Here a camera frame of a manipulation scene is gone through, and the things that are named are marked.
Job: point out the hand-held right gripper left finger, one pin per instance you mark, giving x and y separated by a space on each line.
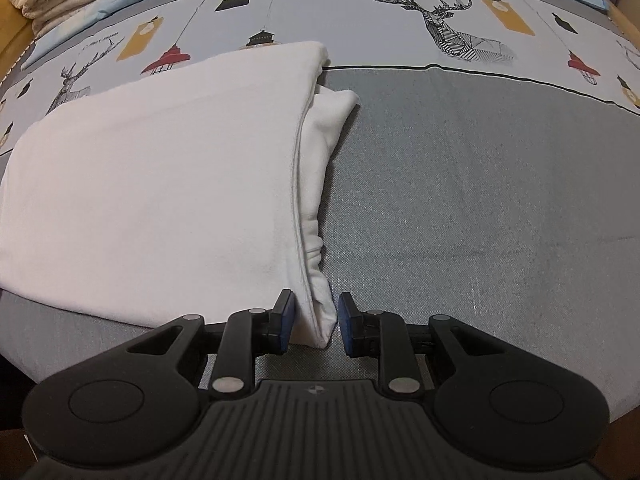
286 322

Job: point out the white shirt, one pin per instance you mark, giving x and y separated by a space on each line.
150 175

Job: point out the wooden headboard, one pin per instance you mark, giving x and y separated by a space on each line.
10 45

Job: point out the wooden bed frame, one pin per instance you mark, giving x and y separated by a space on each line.
627 20

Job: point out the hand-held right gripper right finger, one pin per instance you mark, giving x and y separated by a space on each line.
346 325

